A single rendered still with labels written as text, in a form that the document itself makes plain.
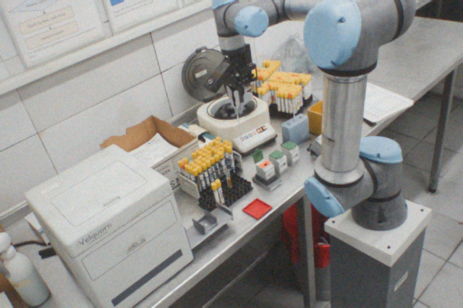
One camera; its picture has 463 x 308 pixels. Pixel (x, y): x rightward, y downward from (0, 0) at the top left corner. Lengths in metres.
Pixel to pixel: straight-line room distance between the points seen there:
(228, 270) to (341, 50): 1.39
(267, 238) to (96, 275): 1.17
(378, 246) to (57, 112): 1.10
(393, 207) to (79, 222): 0.78
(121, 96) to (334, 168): 0.93
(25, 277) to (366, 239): 0.90
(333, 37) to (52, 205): 0.73
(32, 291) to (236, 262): 1.01
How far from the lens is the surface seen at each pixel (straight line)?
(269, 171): 1.37
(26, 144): 1.54
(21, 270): 1.22
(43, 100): 1.52
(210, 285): 1.93
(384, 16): 0.80
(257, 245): 2.04
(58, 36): 1.49
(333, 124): 0.89
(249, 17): 1.09
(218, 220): 1.25
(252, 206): 1.33
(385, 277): 1.25
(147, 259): 1.10
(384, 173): 1.08
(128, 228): 1.01
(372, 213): 1.17
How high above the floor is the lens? 1.77
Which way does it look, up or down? 35 degrees down
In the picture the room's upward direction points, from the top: 11 degrees counter-clockwise
